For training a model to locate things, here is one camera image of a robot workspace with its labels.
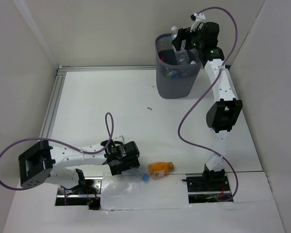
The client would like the blue cap water bottle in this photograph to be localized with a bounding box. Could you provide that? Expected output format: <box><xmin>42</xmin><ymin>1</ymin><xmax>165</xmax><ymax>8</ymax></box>
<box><xmin>126</xmin><ymin>168</ymin><xmax>150</xmax><ymax>182</ymax></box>

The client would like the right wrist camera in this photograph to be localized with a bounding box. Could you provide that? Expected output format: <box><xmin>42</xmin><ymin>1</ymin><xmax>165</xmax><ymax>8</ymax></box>
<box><xmin>190</xmin><ymin>13</ymin><xmax>206</xmax><ymax>33</ymax></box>

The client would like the orange juice bottle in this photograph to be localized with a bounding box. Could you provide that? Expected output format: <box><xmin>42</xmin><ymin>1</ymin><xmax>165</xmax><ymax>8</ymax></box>
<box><xmin>148</xmin><ymin>162</ymin><xmax>174</xmax><ymax>179</ymax></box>

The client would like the green label water bottle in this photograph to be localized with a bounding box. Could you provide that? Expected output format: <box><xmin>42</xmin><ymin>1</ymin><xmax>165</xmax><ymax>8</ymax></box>
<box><xmin>171</xmin><ymin>26</ymin><xmax>191</xmax><ymax>65</ymax></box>

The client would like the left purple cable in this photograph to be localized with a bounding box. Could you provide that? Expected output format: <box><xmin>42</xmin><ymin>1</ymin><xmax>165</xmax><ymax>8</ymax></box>
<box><xmin>0</xmin><ymin>112</ymin><xmax>114</xmax><ymax>207</ymax></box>

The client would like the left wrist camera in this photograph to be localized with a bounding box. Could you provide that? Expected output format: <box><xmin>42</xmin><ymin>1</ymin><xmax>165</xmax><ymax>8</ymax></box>
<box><xmin>113</xmin><ymin>135</ymin><xmax>125</xmax><ymax>144</ymax></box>

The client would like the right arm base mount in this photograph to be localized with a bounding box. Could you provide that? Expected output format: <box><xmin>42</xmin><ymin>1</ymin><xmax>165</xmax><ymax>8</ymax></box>
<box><xmin>182</xmin><ymin>166</ymin><xmax>233</xmax><ymax>204</ymax></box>

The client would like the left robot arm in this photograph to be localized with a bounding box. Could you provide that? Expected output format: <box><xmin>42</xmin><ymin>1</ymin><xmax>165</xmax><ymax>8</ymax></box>
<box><xmin>18</xmin><ymin>139</ymin><xmax>140</xmax><ymax>194</ymax></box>

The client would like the Aquafina blue label bottle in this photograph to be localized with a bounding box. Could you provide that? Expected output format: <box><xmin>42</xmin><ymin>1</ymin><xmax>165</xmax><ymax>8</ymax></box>
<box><xmin>168</xmin><ymin>70</ymin><xmax>184</xmax><ymax>79</ymax></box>

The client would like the aluminium frame rail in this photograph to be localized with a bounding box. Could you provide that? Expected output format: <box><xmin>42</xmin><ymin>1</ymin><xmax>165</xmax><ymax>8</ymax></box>
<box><xmin>26</xmin><ymin>65</ymin><xmax>231</xmax><ymax>178</ymax></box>

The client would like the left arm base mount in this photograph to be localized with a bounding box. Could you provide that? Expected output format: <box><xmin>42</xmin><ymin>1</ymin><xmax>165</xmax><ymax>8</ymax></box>
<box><xmin>55</xmin><ymin>176</ymin><xmax>102</xmax><ymax>210</ymax></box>

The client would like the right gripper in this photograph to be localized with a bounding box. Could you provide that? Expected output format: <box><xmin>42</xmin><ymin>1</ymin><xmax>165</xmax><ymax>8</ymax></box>
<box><xmin>171</xmin><ymin>22</ymin><xmax>205</xmax><ymax>51</ymax></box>

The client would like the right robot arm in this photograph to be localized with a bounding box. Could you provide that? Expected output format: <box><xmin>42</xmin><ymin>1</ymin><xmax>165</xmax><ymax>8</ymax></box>
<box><xmin>155</xmin><ymin>22</ymin><xmax>243</xmax><ymax>190</ymax></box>

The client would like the grey mesh waste bin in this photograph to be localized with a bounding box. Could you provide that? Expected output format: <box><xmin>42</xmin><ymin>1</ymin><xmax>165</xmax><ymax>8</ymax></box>
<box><xmin>155</xmin><ymin>33</ymin><xmax>202</xmax><ymax>99</ymax></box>

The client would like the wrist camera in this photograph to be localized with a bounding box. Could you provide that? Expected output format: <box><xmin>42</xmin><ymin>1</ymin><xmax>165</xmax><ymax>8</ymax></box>
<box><xmin>190</xmin><ymin>13</ymin><xmax>206</xmax><ymax>33</ymax></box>
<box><xmin>113</xmin><ymin>135</ymin><xmax>125</xmax><ymax>144</ymax></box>

